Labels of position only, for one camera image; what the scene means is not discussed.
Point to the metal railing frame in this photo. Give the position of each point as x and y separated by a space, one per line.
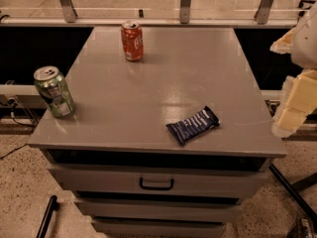
261 13

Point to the orange soda can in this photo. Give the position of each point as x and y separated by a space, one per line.
132 40

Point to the black bar lower left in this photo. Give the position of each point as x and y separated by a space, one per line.
51 208

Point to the black stand legs right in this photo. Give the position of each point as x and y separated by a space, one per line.
294 189

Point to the black drawer handle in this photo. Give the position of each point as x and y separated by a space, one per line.
156 185

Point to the grey drawer cabinet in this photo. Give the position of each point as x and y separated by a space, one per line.
117 133

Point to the green soda can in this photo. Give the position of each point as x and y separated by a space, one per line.
52 87

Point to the blue rxbar wrapper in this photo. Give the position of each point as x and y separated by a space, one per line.
194 126

